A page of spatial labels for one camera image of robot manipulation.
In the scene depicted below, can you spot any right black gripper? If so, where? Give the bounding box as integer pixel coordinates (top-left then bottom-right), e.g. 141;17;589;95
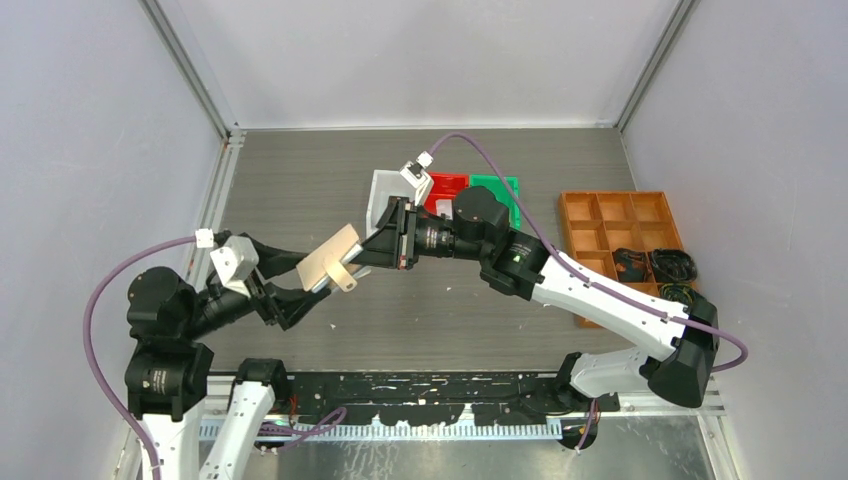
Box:
347;200;488;271

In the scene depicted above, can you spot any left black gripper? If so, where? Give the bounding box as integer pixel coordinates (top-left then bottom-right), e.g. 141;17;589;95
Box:
181;233;330;336

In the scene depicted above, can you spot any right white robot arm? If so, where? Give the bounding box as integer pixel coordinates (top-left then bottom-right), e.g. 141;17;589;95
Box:
355;187;719;411

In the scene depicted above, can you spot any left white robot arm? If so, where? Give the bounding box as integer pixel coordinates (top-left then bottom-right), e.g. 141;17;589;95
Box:
124;229;331;479

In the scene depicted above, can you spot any white plastic bin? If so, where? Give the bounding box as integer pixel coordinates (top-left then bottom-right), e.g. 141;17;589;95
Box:
365;170;415;238

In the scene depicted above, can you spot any red plastic bin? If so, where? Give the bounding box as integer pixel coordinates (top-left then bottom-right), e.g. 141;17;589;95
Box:
414;172;470;220

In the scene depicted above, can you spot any green plastic bin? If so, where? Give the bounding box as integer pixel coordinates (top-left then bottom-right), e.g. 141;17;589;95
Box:
469;174;522;229

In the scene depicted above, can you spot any orange compartment tray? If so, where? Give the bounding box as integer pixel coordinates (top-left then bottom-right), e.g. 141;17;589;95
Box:
558;191;702;306

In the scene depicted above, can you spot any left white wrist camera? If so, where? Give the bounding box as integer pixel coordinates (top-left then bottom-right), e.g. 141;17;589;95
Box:
194;228;259;298

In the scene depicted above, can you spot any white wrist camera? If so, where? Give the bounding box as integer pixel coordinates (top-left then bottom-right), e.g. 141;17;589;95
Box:
194;228;259;298
399;151;434;206

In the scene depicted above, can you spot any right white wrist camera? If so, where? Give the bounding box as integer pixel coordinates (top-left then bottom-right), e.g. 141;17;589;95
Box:
399;151;434;206

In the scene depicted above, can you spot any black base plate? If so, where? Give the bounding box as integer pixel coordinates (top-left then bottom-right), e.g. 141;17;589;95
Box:
270;371;589;427

